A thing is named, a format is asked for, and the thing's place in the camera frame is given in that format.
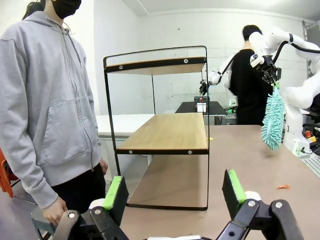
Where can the black background gripper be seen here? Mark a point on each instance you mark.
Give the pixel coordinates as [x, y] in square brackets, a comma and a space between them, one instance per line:
[203, 87]

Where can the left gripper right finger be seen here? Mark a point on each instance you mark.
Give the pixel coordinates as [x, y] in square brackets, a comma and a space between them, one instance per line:
[233, 192]

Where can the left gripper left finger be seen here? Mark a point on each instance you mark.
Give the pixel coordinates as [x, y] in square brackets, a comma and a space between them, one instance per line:
[115, 197]

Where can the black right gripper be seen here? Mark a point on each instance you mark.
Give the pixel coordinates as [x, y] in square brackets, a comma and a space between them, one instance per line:
[269, 64]

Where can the teal microfibre duster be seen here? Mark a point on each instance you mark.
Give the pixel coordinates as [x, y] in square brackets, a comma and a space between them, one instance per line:
[273, 120]

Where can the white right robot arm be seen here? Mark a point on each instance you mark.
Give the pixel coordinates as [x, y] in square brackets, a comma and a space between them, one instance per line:
[300, 95]

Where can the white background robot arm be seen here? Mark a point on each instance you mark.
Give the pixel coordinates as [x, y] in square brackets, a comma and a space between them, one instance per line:
[215, 75]

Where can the person's right forearm grey sleeve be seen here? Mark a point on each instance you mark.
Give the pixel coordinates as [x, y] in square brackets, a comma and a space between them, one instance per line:
[32, 180]

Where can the person's left hand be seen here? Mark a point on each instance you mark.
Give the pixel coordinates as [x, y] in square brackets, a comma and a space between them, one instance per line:
[103, 168]

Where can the person's right hand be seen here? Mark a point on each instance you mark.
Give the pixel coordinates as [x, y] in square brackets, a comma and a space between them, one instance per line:
[56, 211]

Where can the dark plastic crate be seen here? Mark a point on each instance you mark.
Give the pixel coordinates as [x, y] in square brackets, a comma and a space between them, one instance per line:
[200, 99]

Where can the white box red detail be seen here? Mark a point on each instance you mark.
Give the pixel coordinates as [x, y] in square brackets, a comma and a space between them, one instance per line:
[201, 108]

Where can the black background table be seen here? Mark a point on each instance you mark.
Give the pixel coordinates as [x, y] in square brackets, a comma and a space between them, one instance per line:
[215, 107]

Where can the background person black shirt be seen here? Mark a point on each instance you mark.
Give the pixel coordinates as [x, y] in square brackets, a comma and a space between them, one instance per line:
[247, 87]

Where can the small device green light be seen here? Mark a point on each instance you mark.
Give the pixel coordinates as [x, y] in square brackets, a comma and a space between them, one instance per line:
[230, 109]

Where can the black trousers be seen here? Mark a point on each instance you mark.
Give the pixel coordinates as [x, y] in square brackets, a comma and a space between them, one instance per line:
[80, 192]

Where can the orange paper scrap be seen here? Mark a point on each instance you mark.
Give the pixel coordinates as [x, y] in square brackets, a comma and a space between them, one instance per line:
[283, 186]

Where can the yellow paper scrap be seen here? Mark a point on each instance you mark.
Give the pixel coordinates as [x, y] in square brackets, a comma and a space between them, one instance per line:
[210, 138]

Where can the black office chair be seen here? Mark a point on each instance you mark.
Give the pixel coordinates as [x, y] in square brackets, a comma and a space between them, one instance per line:
[315, 113]

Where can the yellow emergency stop box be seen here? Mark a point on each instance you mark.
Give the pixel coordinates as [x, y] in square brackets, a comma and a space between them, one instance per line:
[310, 138]

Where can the white table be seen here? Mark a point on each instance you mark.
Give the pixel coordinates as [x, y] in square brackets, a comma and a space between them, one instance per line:
[125, 123]

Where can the grey metal stool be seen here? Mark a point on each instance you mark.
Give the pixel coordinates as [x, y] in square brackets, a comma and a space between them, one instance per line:
[40, 222]

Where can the grey hoodie torso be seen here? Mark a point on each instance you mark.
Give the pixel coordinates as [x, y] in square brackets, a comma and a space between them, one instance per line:
[62, 112]

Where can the orange chair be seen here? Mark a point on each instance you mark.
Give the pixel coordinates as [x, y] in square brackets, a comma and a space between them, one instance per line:
[3, 180]

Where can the black face mask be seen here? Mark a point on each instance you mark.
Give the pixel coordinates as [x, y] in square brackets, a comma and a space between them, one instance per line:
[66, 8]

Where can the person's head dark hair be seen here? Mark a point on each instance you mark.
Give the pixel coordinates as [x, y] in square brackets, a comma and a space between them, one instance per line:
[47, 6]

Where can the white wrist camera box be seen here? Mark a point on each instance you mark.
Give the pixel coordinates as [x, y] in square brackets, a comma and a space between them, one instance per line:
[256, 61]

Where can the aluminium profile table frame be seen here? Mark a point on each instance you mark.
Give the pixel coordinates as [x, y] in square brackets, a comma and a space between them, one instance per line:
[225, 120]

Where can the aluminium frame post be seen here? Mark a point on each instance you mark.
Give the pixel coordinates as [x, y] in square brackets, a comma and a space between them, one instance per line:
[303, 30]

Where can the black frame wooden shelf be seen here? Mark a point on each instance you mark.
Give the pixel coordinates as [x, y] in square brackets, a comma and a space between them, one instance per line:
[170, 140]

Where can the slotted aluminium base plate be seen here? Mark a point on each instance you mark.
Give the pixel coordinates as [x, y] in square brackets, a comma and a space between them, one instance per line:
[312, 163]

